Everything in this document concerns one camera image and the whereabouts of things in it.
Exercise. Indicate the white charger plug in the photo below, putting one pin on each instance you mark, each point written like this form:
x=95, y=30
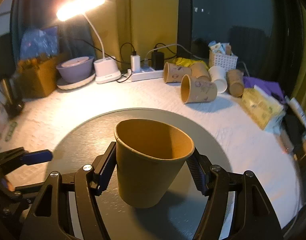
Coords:
x=135, y=63

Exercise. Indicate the printed paper cup back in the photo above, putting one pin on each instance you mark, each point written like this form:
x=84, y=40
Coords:
x=173, y=73

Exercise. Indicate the brown paper cup lying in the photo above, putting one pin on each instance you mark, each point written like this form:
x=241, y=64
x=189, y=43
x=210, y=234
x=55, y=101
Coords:
x=200, y=71

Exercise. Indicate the white plastic basket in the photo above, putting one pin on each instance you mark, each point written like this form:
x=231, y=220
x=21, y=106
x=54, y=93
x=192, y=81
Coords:
x=227, y=62

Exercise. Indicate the purple bowl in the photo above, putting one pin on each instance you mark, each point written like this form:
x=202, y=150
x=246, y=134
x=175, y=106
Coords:
x=77, y=69

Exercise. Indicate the black gripper with blue tip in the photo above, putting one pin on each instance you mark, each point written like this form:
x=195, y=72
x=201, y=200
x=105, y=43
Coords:
x=15, y=158

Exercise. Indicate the white power strip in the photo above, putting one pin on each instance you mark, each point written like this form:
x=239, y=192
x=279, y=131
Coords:
x=145, y=74

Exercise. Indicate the printed paper cup front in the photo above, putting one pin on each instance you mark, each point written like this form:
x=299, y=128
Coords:
x=194, y=90

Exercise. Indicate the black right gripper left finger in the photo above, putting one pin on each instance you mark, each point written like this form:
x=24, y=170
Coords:
x=49, y=216

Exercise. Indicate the blue patterned bag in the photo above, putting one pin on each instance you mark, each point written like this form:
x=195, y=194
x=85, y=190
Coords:
x=39, y=41

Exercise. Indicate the printed paper cup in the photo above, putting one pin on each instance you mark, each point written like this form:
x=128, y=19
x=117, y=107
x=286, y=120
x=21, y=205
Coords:
x=173, y=73
x=194, y=90

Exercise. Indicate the white paper cup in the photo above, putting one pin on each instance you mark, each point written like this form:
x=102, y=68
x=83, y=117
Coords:
x=218, y=77

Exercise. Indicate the brown paper cup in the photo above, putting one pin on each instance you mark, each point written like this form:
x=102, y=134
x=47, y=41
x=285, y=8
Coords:
x=200, y=71
x=149, y=156
x=235, y=82

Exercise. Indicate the yellow tissue pack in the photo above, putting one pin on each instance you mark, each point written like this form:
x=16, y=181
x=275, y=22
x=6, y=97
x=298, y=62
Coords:
x=264, y=110

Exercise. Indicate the white round plate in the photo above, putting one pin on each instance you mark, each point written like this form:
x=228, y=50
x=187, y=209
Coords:
x=64, y=85

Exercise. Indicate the yellow snack bag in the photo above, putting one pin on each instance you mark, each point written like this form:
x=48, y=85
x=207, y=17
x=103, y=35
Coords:
x=180, y=61

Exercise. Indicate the round grey tray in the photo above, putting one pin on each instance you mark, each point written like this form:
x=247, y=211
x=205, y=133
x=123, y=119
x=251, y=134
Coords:
x=177, y=215

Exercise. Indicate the black charger plug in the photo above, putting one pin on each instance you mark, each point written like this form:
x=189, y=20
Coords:
x=157, y=60

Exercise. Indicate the white desk lamp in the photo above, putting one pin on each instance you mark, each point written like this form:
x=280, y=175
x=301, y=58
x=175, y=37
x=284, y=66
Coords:
x=105, y=68

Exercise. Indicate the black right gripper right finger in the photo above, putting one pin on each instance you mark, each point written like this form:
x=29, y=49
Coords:
x=253, y=214

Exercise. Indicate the yellow box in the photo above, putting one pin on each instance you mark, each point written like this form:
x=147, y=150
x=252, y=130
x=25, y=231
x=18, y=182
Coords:
x=37, y=75

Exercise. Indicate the purple cloth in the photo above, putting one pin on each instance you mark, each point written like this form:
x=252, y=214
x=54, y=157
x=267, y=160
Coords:
x=269, y=87

